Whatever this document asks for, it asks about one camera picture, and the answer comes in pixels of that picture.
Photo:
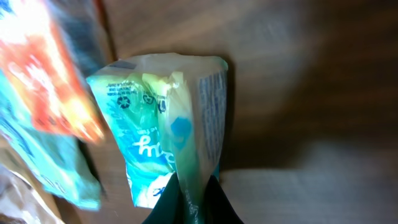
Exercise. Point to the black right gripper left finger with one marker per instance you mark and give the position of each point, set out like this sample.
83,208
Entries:
168,209

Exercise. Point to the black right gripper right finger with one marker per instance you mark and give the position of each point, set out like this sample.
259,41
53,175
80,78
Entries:
218,209

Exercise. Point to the teal tissue pack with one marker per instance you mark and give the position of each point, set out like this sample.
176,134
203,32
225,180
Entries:
167,115

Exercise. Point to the teal wet wipes pack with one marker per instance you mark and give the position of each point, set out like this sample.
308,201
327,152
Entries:
55,160

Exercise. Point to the clear bagged bread snack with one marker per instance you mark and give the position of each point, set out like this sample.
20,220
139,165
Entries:
23,199

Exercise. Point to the orange tissue pack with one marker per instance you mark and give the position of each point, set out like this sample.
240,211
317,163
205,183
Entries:
35,60

